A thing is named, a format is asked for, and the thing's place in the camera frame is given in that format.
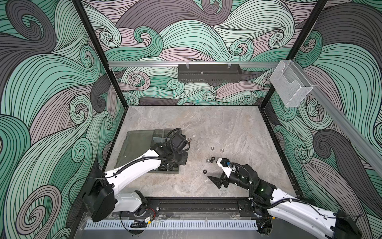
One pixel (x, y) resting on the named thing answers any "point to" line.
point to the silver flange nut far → (212, 148)
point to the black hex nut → (204, 171)
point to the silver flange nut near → (208, 161)
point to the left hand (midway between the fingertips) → (185, 157)
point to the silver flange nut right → (222, 150)
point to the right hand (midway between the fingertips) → (213, 169)
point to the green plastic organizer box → (138, 142)
